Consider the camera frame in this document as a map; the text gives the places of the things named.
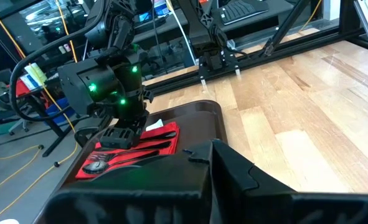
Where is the black desk leg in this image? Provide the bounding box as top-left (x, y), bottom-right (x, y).
top-left (27, 90), bottom-right (90, 158)

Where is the red box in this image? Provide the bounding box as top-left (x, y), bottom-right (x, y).
top-left (14, 79), bottom-right (31, 98)

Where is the white cable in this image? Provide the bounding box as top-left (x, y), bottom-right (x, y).
top-left (166, 0), bottom-right (197, 67)

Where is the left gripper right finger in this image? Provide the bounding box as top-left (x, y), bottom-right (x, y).
top-left (211, 139), bottom-right (368, 224)

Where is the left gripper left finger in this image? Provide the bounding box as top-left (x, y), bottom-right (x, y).
top-left (35, 141), bottom-right (212, 224)

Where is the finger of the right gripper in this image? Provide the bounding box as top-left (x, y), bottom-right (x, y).
top-left (75, 116), bottom-right (113, 147)
top-left (101, 114), bottom-right (149, 149)

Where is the metal fork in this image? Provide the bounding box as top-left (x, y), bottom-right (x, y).
top-left (86, 141), bottom-right (172, 163)

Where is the blue and white box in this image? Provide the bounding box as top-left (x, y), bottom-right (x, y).
top-left (19, 73), bottom-right (40, 91)

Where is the red cloth napkin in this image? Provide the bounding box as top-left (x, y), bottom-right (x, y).
top-left (75, 119), bottom-right (181, 180)

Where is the laptop keyboard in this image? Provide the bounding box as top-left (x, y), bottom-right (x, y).
top-left (218, 0), bottom-right (270, 26)

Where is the brown plastic tray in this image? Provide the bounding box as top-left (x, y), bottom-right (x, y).
top-left (34, 100), bottom-right (229, 224)

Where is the grey office chair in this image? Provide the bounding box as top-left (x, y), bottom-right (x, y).
top-left (0, 68), bottom-right (34, 137)

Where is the blue bin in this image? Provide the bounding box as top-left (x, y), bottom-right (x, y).
top-left (44, 97), bottom-right (76, 126)

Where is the yellow cable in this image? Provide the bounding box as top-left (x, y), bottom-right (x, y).
top-left (0, 0), bottom-right (80, 224)
top-left (0, 144), bottom-right (45, 161)

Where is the metal spoon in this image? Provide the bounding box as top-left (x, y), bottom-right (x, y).
top-left (82, 150), bottom-right (160, 175)

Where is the black table frame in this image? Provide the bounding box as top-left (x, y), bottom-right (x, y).
top-left (141, 0), bottom-right (368, 98)

